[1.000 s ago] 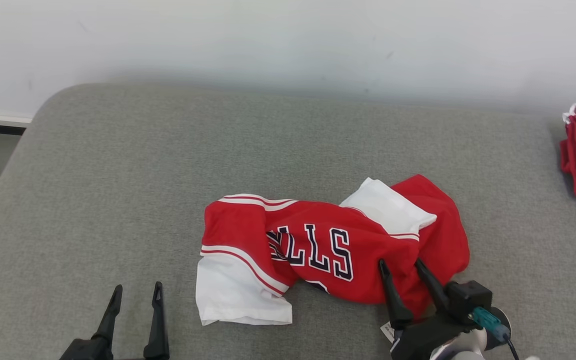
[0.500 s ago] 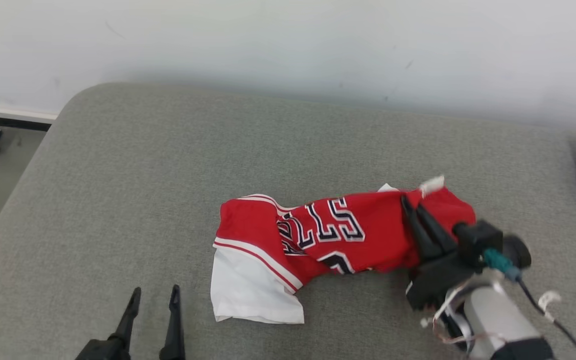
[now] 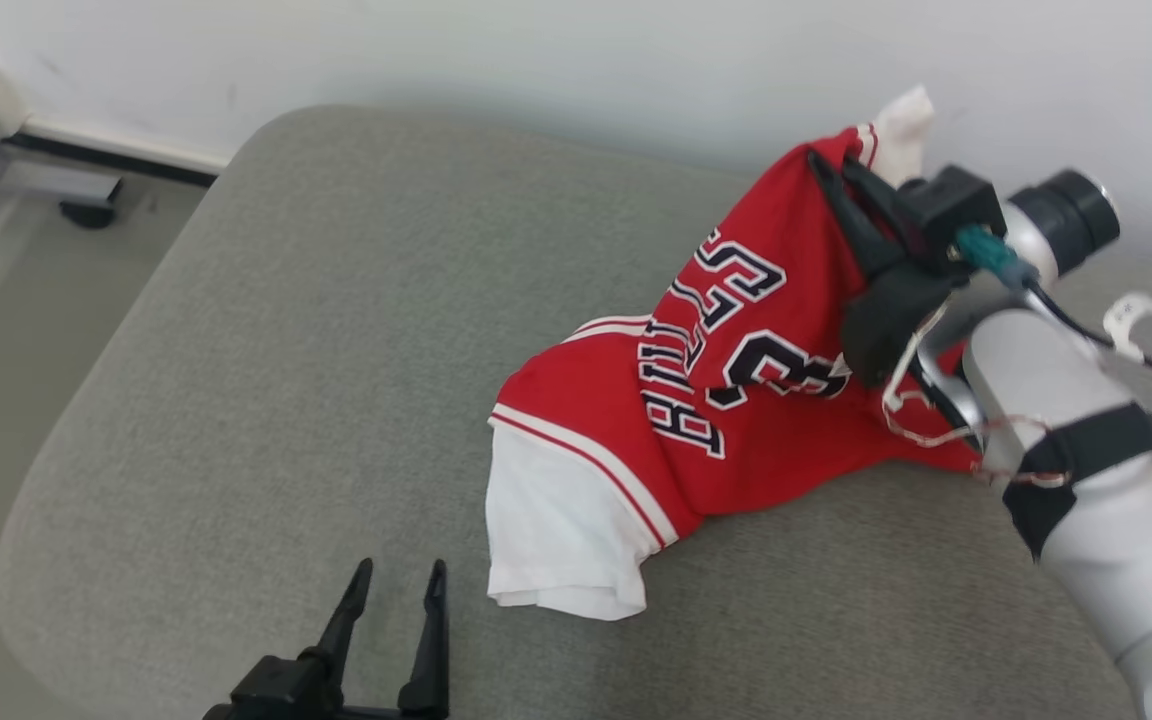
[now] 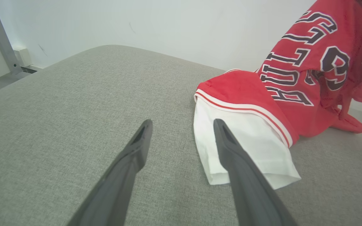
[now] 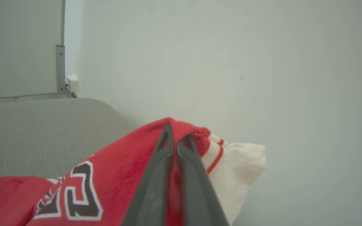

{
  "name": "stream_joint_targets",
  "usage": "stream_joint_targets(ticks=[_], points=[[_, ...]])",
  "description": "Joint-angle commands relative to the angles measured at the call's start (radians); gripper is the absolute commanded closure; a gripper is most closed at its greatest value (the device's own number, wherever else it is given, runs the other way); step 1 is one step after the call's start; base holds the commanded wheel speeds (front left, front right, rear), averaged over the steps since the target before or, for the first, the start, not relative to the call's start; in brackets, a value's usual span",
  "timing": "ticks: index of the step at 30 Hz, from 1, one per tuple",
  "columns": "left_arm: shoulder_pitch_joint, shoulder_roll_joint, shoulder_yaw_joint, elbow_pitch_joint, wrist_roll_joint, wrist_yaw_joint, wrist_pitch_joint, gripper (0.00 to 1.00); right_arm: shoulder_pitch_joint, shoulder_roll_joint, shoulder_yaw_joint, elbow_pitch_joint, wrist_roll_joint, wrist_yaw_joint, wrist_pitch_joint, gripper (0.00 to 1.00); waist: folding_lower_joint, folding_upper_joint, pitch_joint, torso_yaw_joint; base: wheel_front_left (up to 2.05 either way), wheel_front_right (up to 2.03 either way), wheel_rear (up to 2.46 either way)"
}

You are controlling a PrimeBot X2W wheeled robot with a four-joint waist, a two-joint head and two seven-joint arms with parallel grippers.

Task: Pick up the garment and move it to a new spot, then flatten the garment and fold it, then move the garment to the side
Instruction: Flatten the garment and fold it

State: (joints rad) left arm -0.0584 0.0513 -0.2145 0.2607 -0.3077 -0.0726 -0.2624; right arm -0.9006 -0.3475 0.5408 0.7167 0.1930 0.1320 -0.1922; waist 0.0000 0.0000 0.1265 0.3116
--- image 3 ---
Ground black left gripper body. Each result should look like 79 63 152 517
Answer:
201 650 449 720

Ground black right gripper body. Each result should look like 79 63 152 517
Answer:
841 262 967 391

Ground black frame foot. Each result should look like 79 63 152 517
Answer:
58 200 119 229

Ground red basketball jersey white sleeves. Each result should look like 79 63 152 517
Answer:
484 85 987 621

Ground grey fabric sofa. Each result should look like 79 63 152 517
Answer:
0 105 1152 720

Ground black cable teal connector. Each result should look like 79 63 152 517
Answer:
956 225 1152 426

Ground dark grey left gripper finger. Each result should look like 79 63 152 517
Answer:
399 558 450 716
314 558 374 683

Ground white black baseboard strip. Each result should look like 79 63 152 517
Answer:
6 118 232 189

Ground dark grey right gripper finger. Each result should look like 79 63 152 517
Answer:
844 160 922 263
808 150 892 281

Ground thin red white wires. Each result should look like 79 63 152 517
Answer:
881 300 1077 491

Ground white cable tag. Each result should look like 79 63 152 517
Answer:
1104 292 1152 363

